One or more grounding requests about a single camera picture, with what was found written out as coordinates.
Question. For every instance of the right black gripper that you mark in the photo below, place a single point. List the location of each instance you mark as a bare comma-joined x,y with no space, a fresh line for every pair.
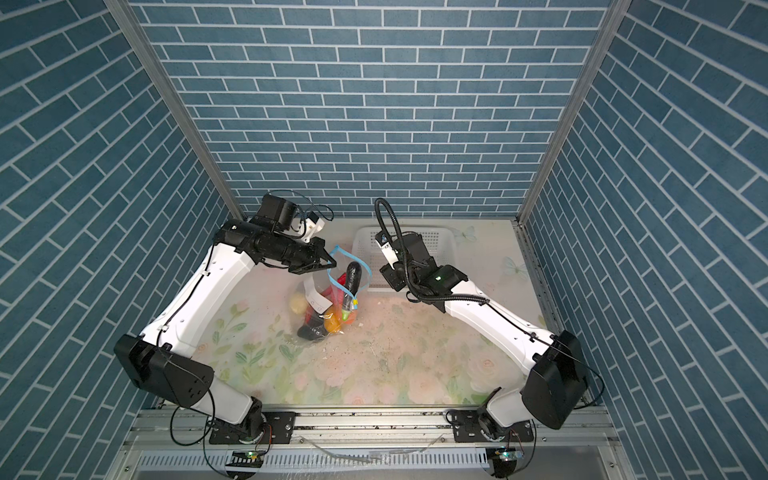
389,273

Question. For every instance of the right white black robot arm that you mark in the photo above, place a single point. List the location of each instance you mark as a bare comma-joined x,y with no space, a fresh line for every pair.
556,375

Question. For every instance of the orange crinkled food toy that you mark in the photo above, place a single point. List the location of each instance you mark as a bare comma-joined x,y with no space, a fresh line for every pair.
348,313

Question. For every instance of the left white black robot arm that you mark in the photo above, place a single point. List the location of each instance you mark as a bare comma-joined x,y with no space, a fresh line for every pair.
159,359

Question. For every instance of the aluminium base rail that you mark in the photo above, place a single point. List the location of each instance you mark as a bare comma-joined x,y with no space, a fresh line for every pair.
367,442

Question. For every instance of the cream white bun toy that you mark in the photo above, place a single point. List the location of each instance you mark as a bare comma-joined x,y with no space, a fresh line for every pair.
297,303

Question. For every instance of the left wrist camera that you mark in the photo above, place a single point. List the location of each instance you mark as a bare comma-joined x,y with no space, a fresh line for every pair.
282,216

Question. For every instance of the yellow potato toy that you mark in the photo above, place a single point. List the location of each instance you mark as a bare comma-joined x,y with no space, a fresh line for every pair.
331,322

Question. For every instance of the clear zip top bag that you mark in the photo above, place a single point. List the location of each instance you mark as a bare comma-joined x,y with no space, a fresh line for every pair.
326,301

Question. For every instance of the black avocado toy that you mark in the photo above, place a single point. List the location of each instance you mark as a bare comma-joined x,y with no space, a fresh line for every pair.
312,332

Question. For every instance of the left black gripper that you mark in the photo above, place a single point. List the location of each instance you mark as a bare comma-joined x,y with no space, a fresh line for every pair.
316,248

